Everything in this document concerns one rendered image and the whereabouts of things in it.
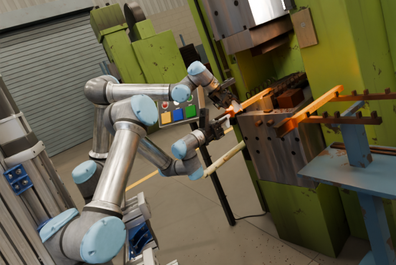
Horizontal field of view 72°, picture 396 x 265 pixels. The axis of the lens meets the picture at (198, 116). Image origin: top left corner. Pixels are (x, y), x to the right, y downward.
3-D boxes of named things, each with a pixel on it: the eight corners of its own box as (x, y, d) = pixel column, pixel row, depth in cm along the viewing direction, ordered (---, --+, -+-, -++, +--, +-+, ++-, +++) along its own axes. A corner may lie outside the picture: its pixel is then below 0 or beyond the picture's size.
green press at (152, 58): (145, 139, 579) (84, 3, 514) (129, 134, 688) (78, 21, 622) (223, 99, 673) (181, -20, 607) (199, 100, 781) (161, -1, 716)
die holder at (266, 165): (315, 189, 143) (292, 112, 133) (258, 179, 173) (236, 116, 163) (354, 139, 176) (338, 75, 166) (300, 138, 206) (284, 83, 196)
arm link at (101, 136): (81, 181, 138) (86, 75, 123) (93, 168, 152) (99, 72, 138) (104, 185, 138) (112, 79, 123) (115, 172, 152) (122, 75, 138)
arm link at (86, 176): (77, 200, 127) (63, 175, 124) (90, 185, 140) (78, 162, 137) (99, 192, 125) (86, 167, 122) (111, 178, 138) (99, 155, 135)
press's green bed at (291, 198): (336, 259, 154) (315, 189, 143) (279, 238, 184) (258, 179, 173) (369, 200, 186) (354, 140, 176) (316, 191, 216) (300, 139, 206)
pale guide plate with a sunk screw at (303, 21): (317, 43, 129) (307, 7, 125) (300, 48, 136) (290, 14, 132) (319, 42, 130) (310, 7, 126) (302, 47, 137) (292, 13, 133)
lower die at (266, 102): (274, 109, 148) (269, 95, 146) (246, 111, 164) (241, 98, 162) (309, 83, 173) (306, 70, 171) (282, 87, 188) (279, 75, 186)
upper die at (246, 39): (254, 46, 140) (248, 28, 138) (227, 55, 156) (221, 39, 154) (294, 28, 165) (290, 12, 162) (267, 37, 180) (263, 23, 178)
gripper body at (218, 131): (215, 134, 136) (198, 145, 129) (210, 118, 135) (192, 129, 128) (226, 134, 130) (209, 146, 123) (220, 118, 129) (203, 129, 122)
